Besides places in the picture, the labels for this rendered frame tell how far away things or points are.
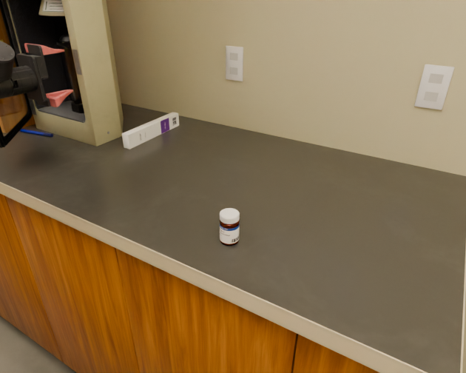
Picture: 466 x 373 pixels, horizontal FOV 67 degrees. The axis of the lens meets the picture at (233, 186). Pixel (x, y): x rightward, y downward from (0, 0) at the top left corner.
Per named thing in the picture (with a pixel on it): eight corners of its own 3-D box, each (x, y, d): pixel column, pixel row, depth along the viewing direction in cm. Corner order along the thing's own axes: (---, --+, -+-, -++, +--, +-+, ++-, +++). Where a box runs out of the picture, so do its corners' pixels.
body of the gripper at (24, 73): (39, 55, 79) (7, 60, 74) (51, 100, 84) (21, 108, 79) (23, 52, 82) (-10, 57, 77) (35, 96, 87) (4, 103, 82)
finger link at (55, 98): (76, 72, 88) (41, 79, 81) (82, 100, 91) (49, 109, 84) (58, 69, 91) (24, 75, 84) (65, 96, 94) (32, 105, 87)
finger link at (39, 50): (69, 41, 84) (32, 46, 77) (76, 72, 88) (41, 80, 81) (52, 39, 87) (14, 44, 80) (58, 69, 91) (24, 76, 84)
